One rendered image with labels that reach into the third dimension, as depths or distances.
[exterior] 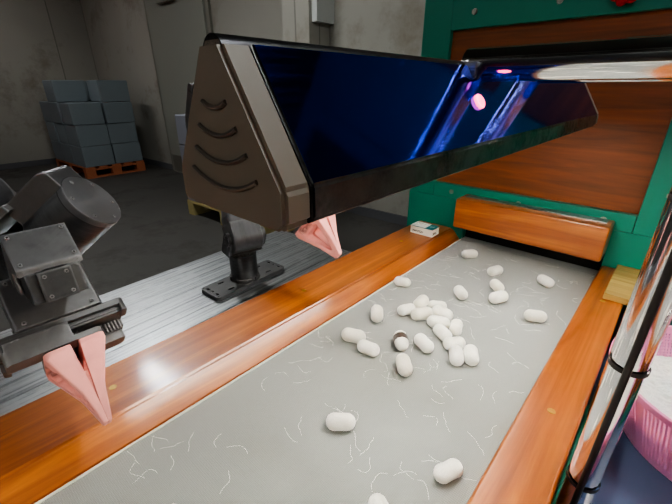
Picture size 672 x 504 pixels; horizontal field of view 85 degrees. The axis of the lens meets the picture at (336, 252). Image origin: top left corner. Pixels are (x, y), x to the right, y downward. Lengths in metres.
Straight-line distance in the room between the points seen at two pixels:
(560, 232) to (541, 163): 0.16
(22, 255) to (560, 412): 0.53
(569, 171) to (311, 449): 0.72
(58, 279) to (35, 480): 0.22
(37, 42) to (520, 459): 7.52
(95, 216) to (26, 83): 7.09
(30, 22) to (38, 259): 7.27
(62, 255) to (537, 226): 0.78
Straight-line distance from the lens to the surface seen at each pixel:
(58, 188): 0.42
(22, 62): 7.49
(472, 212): 0.90
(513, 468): 0.44
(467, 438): 0.48
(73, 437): 0.50
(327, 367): 0.54
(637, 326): 0.34
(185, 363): 0.54
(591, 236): 0.85
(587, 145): 0.90
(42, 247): 0.37
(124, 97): 6.09
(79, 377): 0.41
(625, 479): 0.61
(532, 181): 0.92
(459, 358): 0.55
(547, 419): 0.50
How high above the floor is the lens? 1.09
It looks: 24 degrees down
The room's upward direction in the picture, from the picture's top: straight up
